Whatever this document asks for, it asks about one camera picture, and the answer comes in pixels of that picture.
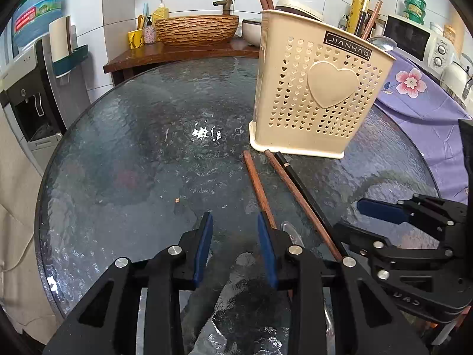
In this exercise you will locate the orange lid jar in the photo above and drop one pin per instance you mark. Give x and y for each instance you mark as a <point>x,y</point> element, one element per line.
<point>449,35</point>

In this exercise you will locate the stack of green bowls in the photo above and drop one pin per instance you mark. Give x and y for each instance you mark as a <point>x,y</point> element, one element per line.
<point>414,5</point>

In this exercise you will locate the yellow wrap roll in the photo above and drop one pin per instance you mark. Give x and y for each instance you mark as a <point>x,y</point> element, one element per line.
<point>357,11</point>

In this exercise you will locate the bronze faucet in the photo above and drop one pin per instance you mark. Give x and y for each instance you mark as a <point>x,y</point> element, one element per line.
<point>225,3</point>

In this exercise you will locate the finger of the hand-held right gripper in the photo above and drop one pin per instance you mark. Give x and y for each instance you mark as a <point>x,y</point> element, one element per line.
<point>380,210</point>
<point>406,257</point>

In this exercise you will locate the yellow cup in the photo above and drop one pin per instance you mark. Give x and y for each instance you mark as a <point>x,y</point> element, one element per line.
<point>136,40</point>

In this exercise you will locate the patterned pump bottle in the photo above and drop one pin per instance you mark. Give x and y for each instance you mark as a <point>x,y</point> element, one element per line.
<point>149,33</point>

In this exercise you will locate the blue water jug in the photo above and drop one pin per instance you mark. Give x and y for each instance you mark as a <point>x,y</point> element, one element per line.
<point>37,11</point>

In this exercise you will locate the yellow soap pump bottle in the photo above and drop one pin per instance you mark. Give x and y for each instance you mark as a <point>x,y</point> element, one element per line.
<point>160,11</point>

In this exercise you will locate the white microwave oven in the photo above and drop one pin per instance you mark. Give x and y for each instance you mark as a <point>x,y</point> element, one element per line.
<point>410,39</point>

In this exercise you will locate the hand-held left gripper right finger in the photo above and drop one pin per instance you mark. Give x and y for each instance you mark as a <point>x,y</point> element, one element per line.
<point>268,251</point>

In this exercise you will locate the white jar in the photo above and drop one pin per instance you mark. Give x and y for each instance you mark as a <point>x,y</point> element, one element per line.
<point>436,27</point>

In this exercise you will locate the white thermos kettle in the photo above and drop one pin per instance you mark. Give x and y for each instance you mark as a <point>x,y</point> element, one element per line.
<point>456,75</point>

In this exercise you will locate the wooden sink cabinet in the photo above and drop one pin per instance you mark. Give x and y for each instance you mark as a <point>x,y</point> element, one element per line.
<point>147,55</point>

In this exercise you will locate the beige cloth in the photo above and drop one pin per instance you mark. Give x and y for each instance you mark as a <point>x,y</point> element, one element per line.
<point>14,229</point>

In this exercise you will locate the grey water dispenser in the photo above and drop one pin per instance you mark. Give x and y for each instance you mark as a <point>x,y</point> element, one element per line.
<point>22,92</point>

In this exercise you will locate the blue toothbrush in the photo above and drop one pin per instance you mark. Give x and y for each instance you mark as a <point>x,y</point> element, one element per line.
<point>145,14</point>

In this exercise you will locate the purple floral cloth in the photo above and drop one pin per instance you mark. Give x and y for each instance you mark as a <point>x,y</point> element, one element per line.
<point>425,111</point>

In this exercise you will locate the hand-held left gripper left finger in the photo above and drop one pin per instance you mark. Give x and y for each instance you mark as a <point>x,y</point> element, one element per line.
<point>202,251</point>

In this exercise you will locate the green wall holder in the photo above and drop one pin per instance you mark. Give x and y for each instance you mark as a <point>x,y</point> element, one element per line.
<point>72,61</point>

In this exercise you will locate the small clear bottle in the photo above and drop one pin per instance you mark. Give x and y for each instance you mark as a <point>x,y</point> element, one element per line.
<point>343,23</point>

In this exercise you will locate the woven pattern wash basin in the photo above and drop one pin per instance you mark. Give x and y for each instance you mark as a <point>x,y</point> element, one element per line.
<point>196,29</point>

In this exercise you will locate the white rice cooker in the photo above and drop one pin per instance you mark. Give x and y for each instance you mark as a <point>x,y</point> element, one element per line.
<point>295,9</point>

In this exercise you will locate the cream plastic utensil holder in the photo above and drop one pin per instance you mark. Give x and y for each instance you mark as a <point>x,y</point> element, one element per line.
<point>295,92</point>

